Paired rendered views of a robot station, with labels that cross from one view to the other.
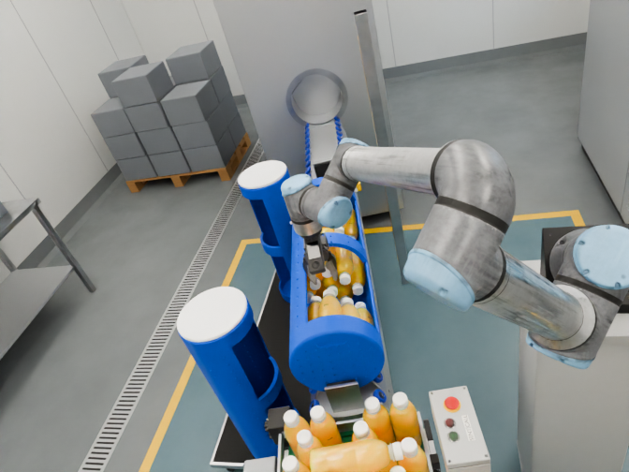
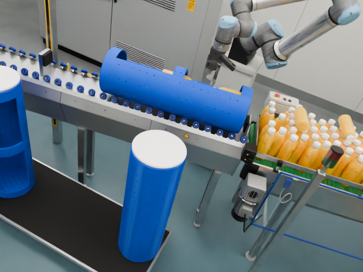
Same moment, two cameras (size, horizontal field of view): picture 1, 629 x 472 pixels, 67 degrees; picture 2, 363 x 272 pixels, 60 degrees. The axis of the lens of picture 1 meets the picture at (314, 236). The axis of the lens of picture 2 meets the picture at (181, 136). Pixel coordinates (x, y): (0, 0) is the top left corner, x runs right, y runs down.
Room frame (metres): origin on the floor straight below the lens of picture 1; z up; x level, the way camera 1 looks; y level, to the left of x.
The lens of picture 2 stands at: (1.39, 1.64, 2.09)
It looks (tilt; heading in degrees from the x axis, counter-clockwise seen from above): 39 degrees down; 265
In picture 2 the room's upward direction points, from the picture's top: 15 degrees clockwise
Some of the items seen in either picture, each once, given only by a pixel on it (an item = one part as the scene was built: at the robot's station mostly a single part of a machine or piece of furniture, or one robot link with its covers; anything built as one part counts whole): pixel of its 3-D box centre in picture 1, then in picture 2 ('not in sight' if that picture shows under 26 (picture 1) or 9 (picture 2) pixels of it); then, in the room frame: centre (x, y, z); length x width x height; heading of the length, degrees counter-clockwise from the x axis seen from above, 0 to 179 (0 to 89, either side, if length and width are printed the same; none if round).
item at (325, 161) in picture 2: not in sight; (329, 160); (0.57, 0.47, 1.18); 0.06 x 0.06 x 0.05
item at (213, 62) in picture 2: (314, 242); (216, 58); (1.18, 0.01, 1.36); 0.09 x 0.08 x 0.12; 171
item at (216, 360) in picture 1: (248, 382); (147, 202); (1.39, 0.46, 0.59); 0.28 x 0.28 x 0.88
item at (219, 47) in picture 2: (306, 222); (221, 45); (1.18, 0.01, 1.44); 0.10 x 0.09 x 0.05; 81
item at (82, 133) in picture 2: not in sight; (82, 159); (1.94, -0.04, 0.31); 0.06 x 0.06 x 0.63; 81
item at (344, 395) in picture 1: (344, 395); (246, 126); (0.89, 0.05, 0.99); 0.10 x 0.02 x 0.12; 81
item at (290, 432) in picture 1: (300, 438); (264, 144); (0.79, 0.20, 1.00); 0.07 x 0.07 x 0.19
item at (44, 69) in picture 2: (325, 174); (46, 62); (2.21, -0.15, 1.00); 0.10 x 0.04 x 0.15; 81
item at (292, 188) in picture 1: (300, 198); (226, 29); (1.17, 0.01, 1.53); 0.10 x 0.09 x 0.12; 31
